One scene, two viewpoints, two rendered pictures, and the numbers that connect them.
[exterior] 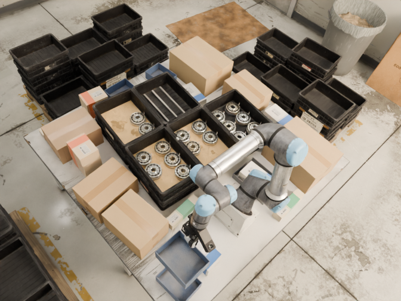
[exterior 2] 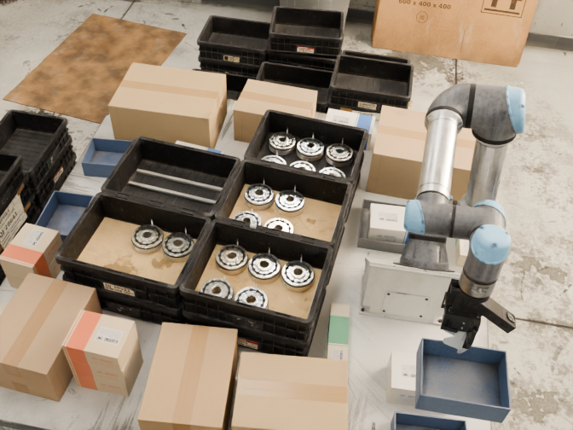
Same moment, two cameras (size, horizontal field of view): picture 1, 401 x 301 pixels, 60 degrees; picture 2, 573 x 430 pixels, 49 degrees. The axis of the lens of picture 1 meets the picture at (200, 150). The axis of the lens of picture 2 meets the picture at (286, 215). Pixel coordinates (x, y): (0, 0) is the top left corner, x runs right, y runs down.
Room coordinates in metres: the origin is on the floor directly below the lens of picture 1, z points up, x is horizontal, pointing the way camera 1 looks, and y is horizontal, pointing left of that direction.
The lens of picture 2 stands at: (0.09, 0.77, 2.43)
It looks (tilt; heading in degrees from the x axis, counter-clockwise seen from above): 47 degrees down; 328
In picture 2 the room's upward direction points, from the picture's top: 3 degrees clockwise
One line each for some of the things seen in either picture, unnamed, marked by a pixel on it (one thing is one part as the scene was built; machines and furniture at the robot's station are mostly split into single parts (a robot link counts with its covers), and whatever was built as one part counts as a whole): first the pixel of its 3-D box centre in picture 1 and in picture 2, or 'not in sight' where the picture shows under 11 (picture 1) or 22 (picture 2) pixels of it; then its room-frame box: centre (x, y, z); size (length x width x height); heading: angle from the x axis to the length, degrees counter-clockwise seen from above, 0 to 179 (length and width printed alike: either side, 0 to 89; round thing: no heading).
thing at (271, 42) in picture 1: (275, 55); (237, 58); (3.02, -0.63, 0.31); 0.40 x 0.30 x 0.34; 50
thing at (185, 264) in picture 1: (182, 258); (460, 379); (0.51, 0.01, 1.10); 0.20 x 0.15 x 0.07; 52
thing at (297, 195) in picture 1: (288, 205); (465, 236); (1.06, -0.60, 0.73); 0.24 x 0.06 x 0.06; 141
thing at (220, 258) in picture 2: (162, 147); (231, 257); (1.27, 0.24, 0.86); 0.10 x 0.10 x 0.01
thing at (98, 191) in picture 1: (107, 189); (192, 386); (0.95, 0.52, 0.78); 0.30 x 0.22 x 0.16; 146
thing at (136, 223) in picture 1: (136, 223); (290, 405); (0.77, 0.30, 0.78); 0.30 x 0.22 x 0.16; 57
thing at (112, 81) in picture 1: (116, 82); (11, 221); (2.20, 0.83, 0.41); 0.31 x 0.02 x 0.16; 140
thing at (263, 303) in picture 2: (153, 170); (251, 300); (1.09, 0.26, 0.86); 0.10 x 0.10 x 0.01
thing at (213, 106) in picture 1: (236, 120); (306, 156); (1.57, -0.21, 0.87); 0.40 x 0.30 x 0.11; 45
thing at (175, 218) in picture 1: (182, 211); (338, 340); (0.91, 0.05, 0.73); 0.24 x 0.06 x 0.06; 145
